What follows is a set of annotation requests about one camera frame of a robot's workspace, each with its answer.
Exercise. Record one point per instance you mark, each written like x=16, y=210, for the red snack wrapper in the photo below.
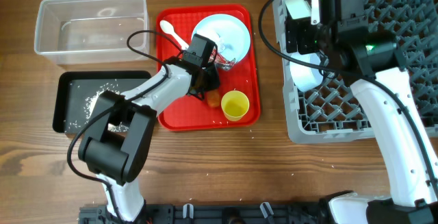
x=221, y=62

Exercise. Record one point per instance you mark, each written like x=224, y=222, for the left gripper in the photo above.
x=214, y=80

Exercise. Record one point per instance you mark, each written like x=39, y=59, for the light blue plate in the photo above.
x=235, y=34

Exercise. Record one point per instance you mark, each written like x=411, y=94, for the white rice pile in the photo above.
x=82, y=98

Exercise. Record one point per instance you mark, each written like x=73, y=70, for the yellow cup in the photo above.
x=234, y=104

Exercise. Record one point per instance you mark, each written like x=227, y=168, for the grey dishwasher rack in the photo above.
x=330, y=112

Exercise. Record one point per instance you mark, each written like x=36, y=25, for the light blue bowl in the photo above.
x=305, y=78

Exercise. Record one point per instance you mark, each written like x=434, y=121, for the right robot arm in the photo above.
x=332, y=36

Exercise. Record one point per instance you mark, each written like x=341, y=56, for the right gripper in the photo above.
x=302, y=28

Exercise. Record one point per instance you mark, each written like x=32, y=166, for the orange carrot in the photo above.
x=213, y=98

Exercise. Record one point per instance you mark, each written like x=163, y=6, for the red serving tray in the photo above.
x=189, y=113

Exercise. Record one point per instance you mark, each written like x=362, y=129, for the green bowl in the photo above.
x=298, y=9

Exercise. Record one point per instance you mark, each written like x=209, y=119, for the white tissue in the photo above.
x=214, y=36

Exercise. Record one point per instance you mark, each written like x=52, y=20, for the black waste tray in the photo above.
x=128, y=79

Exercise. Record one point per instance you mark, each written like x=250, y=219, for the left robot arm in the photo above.
x=115, y=142

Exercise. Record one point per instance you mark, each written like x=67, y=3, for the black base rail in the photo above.
x=301, y=212

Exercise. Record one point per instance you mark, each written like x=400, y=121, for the clear plastic bin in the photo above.
x=88, y=31

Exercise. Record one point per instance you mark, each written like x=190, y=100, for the white plastic spoon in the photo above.
x=168, y=28

